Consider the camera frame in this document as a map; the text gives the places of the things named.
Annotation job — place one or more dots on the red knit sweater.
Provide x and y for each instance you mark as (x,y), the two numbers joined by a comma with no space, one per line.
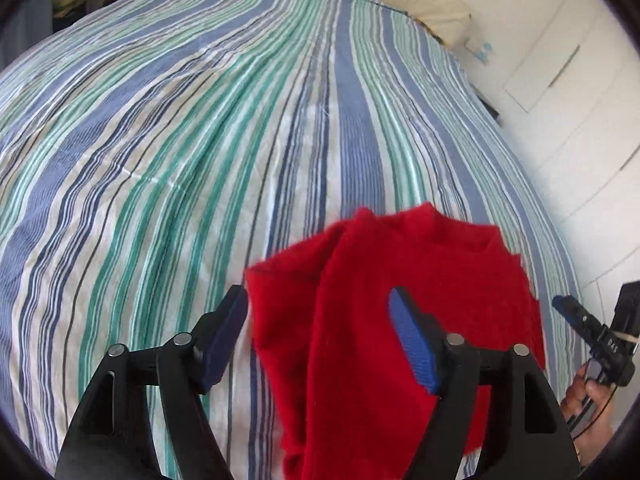
(350,320)

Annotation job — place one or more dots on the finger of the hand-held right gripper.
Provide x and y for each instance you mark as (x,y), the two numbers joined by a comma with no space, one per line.
(575,312)

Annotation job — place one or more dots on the grey-blue curtain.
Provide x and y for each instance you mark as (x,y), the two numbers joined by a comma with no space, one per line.
(30,15)

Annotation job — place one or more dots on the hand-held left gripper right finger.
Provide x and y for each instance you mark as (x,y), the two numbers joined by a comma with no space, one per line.
(412,347)

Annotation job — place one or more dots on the white wall socket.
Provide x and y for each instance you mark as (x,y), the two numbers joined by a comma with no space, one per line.
(481,51)

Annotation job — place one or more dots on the striped bed cover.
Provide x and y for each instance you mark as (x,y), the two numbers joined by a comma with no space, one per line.
(175,160)

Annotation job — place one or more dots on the person's right hand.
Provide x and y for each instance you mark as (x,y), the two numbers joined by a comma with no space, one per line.
(592,410)

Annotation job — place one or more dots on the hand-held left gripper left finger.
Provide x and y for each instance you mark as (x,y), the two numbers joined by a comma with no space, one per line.
(227,332)

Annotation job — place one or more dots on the white wardrobe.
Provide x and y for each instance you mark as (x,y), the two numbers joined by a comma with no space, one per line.
(575,110)

